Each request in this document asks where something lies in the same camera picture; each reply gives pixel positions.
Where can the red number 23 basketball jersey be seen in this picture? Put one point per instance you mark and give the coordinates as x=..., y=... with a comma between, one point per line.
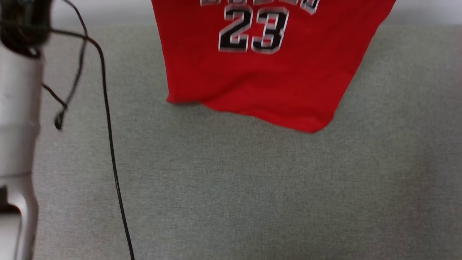
x=270, y=79

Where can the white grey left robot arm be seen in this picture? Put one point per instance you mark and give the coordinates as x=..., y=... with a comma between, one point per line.
x=18, y=126

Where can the grey fabric sofa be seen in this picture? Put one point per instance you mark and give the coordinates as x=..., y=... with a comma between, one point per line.
x=252, y=180

